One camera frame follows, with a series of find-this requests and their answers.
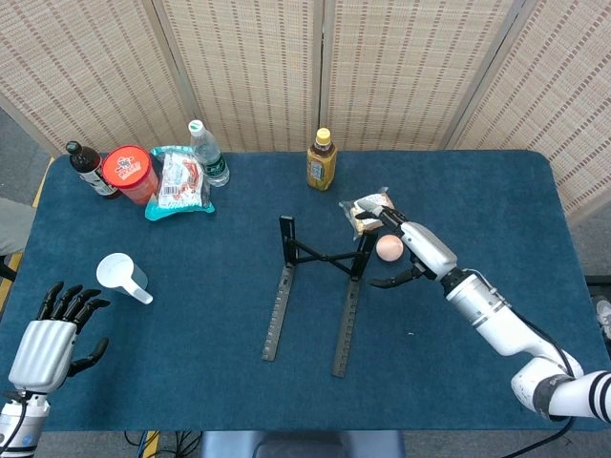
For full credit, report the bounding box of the dark sauce glass bottle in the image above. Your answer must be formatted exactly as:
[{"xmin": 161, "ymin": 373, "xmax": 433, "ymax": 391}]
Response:
[{"xmin": 65, "ymin": 140, "xmax": 123, "ymax": 200}]

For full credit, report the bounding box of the plastic-wrapped sandwich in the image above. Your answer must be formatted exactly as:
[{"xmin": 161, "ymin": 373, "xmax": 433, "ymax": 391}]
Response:
[{"xmin": 338, "ymin": 186, "xmax": 407, "ymax": 242}]

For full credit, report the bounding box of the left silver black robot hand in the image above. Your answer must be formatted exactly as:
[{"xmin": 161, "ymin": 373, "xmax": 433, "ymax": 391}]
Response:
[{"xmin": 8, "ymin": 281, "xmax": 112, "ymax": 395}]

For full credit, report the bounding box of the grey white sneaker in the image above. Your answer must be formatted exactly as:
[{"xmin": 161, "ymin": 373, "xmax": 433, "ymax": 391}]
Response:
[{"xmin": 593, "ymin": 294, "xmax": 611, "ymax": 341}]

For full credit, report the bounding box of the blue rounded base panel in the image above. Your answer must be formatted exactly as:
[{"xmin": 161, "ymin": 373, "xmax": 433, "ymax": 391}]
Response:
[{"xmin": 199, "ymin": 430, "xmax": 407, "ymax": 458}]

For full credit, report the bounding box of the blue felt table mat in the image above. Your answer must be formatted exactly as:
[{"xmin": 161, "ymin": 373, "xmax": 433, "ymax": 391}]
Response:
[{"xmin": 0, "ymin": 150, "xmax": 598, "ymax": 433}]

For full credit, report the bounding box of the woven bamboo folding screen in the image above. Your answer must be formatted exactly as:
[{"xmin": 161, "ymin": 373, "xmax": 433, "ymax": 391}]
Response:
[{"xmin": 0, "ymin": 0, "xmax": 611, "ymax": 225}]

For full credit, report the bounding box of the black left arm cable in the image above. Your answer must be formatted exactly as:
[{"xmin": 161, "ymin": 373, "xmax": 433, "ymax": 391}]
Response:
[{"xmin": 0, "ymin": 389, "xmax": 29, "ymax": 448}]

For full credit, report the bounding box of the teal white snack bag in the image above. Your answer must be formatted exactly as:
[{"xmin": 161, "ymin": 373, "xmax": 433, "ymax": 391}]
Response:
[{"xmin": 144, "ymin": 145, "xmax": 217, "ymax": 222}]

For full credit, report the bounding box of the clear green-label water bottle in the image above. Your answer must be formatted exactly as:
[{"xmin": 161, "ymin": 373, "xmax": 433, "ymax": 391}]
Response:
[{"xmin": 187, "ymin": 119, "xmax": 231, "ymax": 189}]

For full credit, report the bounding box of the black folding stand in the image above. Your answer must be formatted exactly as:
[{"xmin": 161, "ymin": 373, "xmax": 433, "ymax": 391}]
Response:
[{"xmin": 260, "ymin": 215, "xmax": 379, "ymax": 380}]

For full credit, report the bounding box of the red instant noodle cup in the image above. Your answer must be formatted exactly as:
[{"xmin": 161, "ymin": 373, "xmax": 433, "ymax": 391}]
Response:
[{"xmin": 101, "ymin": 144, "xmax": 160, "ymax": 207}]

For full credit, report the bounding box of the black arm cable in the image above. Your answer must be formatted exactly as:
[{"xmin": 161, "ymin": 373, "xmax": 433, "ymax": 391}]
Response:
[
  {"xmin": 0, "ymin": 389, "xmax": 29, "ymax": 448},
  {"xmin": 460, "ymin": 268, "xmax": 587, "ymax": 458}
]

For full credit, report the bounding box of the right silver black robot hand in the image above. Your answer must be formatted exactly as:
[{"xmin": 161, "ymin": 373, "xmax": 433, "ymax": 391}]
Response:
[{"xmin": 357, "ymin": 198, "xmax": 458, "ymax": 290}]

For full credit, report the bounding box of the pink peach ball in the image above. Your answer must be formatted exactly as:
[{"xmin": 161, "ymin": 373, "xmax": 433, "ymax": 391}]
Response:
[{"xmin": 375, "ymin": 234, "xmax": 405, "ymax": 263}]

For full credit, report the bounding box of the grey trousered person leg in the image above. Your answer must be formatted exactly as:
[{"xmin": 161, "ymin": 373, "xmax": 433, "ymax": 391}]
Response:
[{"xmin": 0, "ymin": 197, "xmax": 37, "ymax": 257}]

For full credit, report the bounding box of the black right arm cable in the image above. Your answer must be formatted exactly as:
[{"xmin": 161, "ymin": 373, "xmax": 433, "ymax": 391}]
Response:
[{"xmin": 460, "ymin": 268, "xmax": 587, "ymax": 458}]

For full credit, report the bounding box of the black floor cable bundle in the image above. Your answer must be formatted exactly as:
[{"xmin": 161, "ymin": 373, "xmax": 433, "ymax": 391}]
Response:
[{"xmin": 123, "ymin": 430, "xmax": 204, "ymax": 458}]

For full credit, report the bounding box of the yellow tea drink bottle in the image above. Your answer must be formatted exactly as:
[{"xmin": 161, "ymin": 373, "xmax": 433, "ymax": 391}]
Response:
[{"xmin": 305, "ymin": 127, "xmax": 339, "ymax": 192}]

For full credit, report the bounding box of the white measuring scoop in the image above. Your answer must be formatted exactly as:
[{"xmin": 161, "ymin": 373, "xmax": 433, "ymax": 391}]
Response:
[{"xmin": 95, "ymin": 252, "xmax": 155, "ymax": 305}]

